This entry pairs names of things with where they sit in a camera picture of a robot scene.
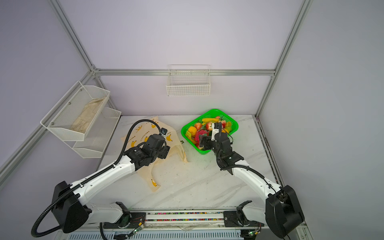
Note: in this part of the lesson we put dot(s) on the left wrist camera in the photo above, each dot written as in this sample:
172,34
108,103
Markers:
163,131

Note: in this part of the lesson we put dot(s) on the fake peach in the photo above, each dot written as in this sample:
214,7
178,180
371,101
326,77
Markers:
198,126

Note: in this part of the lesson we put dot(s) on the white wire wall basket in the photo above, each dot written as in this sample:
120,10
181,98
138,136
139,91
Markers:
188,80

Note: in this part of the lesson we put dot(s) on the lower white mesh shelf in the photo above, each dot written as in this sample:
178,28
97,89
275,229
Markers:
95,143

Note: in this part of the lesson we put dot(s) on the pink fake dragon fruit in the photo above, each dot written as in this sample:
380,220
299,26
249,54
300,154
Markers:
200,133

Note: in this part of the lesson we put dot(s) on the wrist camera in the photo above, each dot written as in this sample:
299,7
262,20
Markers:
163,131
215,130

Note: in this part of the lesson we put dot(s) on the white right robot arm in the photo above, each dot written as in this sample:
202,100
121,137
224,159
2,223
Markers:
281,212

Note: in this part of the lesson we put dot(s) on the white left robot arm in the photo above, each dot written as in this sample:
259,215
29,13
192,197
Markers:
70,208

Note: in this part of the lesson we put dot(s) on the yellow fake banana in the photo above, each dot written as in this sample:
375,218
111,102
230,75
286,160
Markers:
213,120

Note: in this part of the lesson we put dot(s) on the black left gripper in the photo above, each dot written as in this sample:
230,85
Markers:
165,150

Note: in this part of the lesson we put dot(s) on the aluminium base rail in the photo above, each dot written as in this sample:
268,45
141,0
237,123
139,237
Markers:
176,225

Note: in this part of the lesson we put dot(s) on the cream banana print plastic bag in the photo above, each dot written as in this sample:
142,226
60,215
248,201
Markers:
139,132

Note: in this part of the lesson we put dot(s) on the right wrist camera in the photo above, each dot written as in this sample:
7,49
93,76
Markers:
215,130

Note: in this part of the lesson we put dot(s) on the yellow fake orange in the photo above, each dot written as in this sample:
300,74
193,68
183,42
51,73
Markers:
192,130

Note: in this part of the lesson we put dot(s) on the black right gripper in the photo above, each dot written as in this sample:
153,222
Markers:
206,140

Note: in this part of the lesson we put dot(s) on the green plastic fruit basket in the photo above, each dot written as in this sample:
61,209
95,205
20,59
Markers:
229,125

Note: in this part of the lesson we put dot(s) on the white mesh wall shelf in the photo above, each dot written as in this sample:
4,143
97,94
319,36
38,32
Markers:
60,118

